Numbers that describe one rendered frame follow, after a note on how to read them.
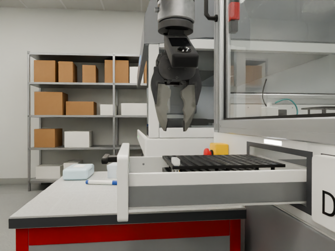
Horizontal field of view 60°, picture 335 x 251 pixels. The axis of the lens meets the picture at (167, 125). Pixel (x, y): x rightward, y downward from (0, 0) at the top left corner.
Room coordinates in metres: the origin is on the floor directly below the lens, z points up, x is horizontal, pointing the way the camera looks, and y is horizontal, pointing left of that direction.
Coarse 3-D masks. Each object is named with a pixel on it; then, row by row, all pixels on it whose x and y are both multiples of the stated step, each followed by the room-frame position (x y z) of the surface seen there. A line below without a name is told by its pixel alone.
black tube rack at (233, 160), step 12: (180, 156) 0.69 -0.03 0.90; (192, 156) 0.69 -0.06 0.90; (204, 156) 0.69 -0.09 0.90; (216, 156) 0.69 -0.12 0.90; (228, 156) 0.69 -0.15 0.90; (240, 156) 0.69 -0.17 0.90; (252, 156) 0.69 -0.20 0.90; (168, 168) 0.69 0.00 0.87; (192, 168) 0.54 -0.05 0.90; (204, 168) 0.54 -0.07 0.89; (216, 168) 0.55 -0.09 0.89; (228, 168) 0.56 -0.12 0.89; (240, 168) 0.69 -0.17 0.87; (252, 168) 0.69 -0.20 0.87
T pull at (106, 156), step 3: (105, 156) 0.59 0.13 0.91; (108, 156) 0.60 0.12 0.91; (111, 156) 0.60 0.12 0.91; (114, 156) 0.60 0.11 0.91; (102, 159) 0.57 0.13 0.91; (105, 159) 0.57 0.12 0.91; (108, 159) 0.59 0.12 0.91; (111, 159) 0.59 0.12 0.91; (114, 159) 0.60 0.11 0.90; (102, 162) 0.57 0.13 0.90; (105, 162) 0.57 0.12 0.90
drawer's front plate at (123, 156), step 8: (128, 144) 0.69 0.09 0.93; (120, 152) 0.51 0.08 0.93; (128, 152) 0.52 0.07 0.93; (120, 160) 0.47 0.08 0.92; (128, 160) 0.52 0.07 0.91; (120, 168) 0.47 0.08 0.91; (128, 168) 0.52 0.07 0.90; (120, 176) 0.47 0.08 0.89; (128, 176) 0.52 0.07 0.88; (120, 184) 0.47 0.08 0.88; (128, 184) 0.52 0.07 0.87; (120, 192) 0.47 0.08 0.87; (128, 192) 0.51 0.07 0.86; (120, 200) 0.47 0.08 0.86; (128, 200) 0.51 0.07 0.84; (120, 208) 0.47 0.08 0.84; (128, 208) 0.51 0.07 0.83; (120, 216) 0.47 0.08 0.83
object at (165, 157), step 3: (165, 156) 0.69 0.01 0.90; (168, 156) 0.69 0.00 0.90; (165, 159) 0.65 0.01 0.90; (168, 159) 0.64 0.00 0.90; (168, 162) 0.59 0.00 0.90; (171, 165) 0.54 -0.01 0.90; (180, 165) 0.54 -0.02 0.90; (171, 168) 0.54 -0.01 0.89; (174, 168) 0.54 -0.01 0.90; (177, 168) 0.54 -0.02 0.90; (180, 168) 0.54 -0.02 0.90
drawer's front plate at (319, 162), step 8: (312, 160) 0.48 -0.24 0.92; (320, 160) 0.46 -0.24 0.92; (328, 160) 0.44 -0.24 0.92; (312, 168) 0.48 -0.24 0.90; (320, 168) 0.46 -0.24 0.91; (328, 168) 0.44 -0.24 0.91; (312, 176) 0.48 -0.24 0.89; (320, 176) 0.46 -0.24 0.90; (328, 176) 0.44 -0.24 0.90; (312, 184) 0.48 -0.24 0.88; (320, 184) 0.46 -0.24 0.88; (328, 184) 0.44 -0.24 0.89; (312, 192) 0.48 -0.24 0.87; (320, 192) 0.46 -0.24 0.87; (312, 200) 0.48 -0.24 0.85; (320, 200) 0.46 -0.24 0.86; (328, 200) 0.44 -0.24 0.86; (312, 208) 0.48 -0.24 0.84; (320, 208) 0.46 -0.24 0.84; (328, 208) 0.44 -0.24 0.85; (312, 216) 0.48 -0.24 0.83; (320, 216) 0.46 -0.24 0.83; (328, 216) 0.44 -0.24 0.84; (320, 224) 0.46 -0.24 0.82; (328, 224) 0.44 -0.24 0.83
